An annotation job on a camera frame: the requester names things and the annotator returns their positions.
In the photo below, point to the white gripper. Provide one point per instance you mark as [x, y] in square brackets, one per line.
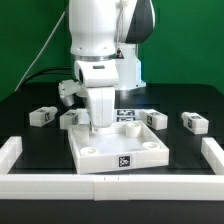
[100, 104]

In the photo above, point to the white square tabletop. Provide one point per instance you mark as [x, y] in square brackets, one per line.
[122, 146]

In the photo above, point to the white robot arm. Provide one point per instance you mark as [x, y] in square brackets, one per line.
[105, 35]

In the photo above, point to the AprilTag marker sheet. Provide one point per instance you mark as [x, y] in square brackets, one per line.
[82, 117]

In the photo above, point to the white U-shaped fence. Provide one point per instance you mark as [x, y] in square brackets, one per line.
[102, 187]

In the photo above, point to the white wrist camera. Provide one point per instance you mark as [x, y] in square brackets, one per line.
[67, 89]

